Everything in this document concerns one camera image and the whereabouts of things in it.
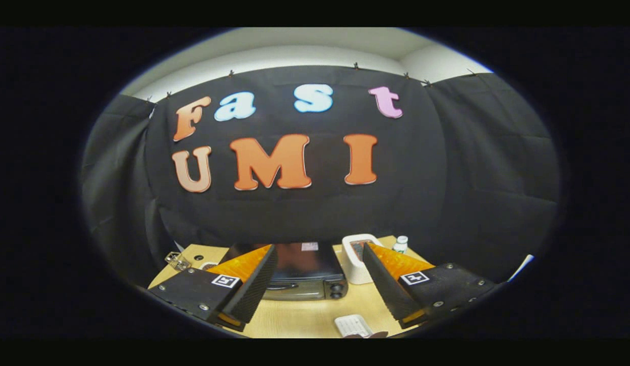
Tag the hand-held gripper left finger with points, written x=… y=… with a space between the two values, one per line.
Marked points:
x=254 y=284

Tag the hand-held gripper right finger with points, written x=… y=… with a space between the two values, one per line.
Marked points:
x=383 y=284

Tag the black toaster oven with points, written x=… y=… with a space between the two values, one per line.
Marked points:
x=305 y=267

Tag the white pop-up toaster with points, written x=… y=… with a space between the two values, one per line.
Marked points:
x=353 y=272

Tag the small white drink bottle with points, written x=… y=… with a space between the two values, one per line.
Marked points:
x=400 y=245

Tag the small white snack dish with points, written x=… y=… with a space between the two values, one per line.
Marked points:
x=208 y=266

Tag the white ridged dish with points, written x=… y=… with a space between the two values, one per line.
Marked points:
x=351 y=325

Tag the white paper sheet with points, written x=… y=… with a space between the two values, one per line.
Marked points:
x=521 y=267

